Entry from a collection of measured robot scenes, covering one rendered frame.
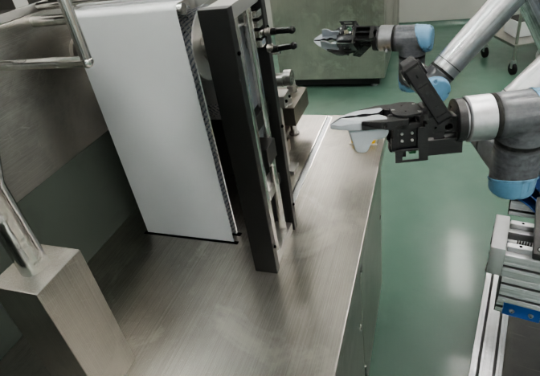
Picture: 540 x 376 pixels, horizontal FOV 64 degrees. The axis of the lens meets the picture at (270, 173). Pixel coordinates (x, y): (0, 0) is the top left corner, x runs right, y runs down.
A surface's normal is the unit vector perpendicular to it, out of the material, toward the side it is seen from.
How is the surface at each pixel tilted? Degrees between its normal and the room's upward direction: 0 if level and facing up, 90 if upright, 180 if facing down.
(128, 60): 90
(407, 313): 0
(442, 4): 90
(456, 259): 0
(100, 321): 90
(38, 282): 0
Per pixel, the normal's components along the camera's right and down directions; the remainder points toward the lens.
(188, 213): -0.31, 0.55
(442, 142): -0.07, 0.43
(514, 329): -0.14, -0.83
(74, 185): 0.94, 0.05
